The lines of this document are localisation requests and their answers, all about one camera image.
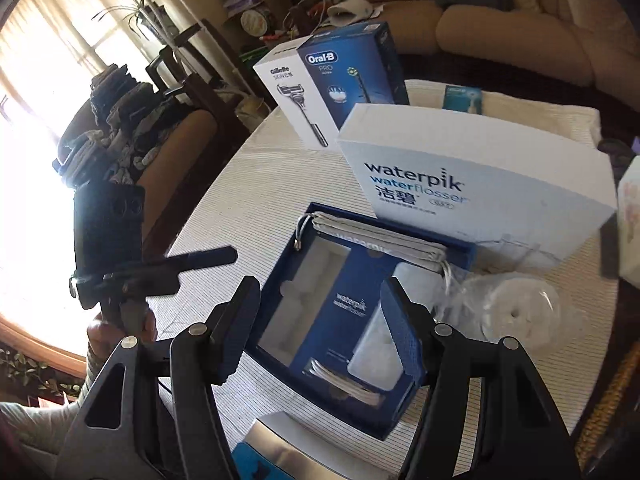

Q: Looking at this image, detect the white charging cable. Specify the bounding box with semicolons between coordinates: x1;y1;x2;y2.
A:
301;356;386;404

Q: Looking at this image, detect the beige Waterpik drawstring pouch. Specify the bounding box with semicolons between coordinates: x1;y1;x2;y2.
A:
294;211;454;292

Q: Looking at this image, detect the person left hand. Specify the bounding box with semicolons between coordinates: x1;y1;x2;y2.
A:
87;309;157;376

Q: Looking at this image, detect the white striped table cloth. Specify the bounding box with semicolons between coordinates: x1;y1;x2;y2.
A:
144;78;622;480

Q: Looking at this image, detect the woven wicker basket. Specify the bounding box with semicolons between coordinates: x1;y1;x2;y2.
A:
575;341;639;471

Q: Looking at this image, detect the blue Waterpik tray box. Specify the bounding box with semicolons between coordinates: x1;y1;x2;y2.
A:
246;203;475;440

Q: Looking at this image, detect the water flosser in plastic bag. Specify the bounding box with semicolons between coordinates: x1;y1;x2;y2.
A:
431;272;588;356

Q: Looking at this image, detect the silver blue UTO box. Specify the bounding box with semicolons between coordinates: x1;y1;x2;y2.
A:
232;412;393;479

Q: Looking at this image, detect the wooden chair with clothes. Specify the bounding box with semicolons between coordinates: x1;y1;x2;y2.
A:
52;19;252;241

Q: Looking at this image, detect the translucent plastic nozzle case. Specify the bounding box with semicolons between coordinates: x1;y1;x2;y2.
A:
347;262;444;391

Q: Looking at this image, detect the Oral-B Gillette gift box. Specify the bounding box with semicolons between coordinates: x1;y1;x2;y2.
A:
254;21;409;151

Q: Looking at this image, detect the white Waterpik box lid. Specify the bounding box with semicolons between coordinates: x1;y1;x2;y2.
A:
337;104;617;272

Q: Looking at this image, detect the small teal box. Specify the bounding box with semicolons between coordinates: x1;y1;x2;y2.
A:
442;84;483;115

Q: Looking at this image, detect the brown sofa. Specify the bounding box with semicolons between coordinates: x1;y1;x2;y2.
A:
366;0;639;110

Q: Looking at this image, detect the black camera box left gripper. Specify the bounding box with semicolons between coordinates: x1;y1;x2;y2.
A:
74;181;145;275

